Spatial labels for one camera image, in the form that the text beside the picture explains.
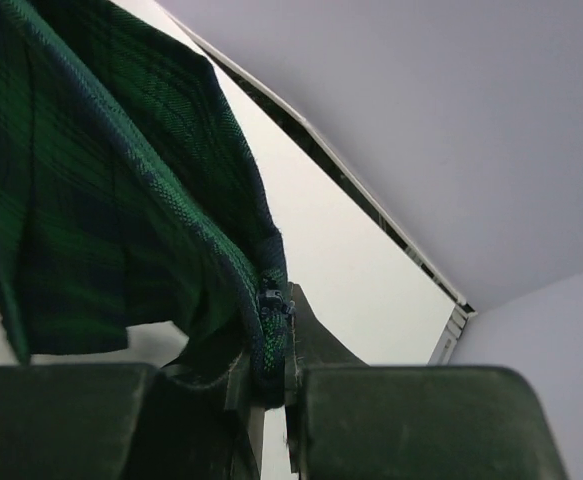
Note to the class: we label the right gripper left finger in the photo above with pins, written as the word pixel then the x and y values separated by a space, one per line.
pixel 191 419

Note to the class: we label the aluminium rail frame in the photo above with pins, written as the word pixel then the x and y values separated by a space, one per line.
pixel 451 334

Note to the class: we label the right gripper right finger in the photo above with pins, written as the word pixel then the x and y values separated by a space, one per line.
pixel 349 420

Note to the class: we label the green plaid skirt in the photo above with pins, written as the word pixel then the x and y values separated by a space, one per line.
pixel 128 193

